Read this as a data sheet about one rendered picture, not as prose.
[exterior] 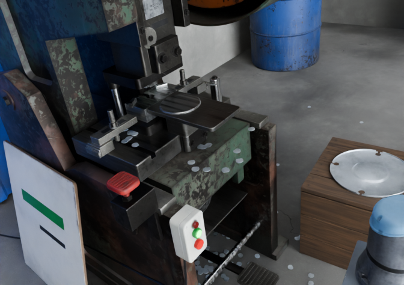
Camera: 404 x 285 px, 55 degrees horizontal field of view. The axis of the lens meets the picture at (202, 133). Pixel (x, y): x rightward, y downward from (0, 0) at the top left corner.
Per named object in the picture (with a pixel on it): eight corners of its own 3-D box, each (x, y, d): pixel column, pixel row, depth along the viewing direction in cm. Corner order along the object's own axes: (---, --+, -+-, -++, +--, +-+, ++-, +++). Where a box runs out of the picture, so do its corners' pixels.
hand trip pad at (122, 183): (147, 202, 95) (141, 177, 91) (129, 217, 91) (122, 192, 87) (128, 193, 99) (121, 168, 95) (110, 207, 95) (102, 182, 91)
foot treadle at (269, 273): (280, 285, 137) (280, 275, 135) (266, 306, 131) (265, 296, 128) (160, 221, 171) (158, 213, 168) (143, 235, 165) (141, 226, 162)
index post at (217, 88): (223, 101, 132) (220, 74, 127) (217, 104, 130) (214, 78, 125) (216, 99, 134) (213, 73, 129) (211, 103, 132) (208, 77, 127)
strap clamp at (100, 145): (142, 130, 121) (135, 101, 116) (100, 158, 110) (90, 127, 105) (128, 126, 124) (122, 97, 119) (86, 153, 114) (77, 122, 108)
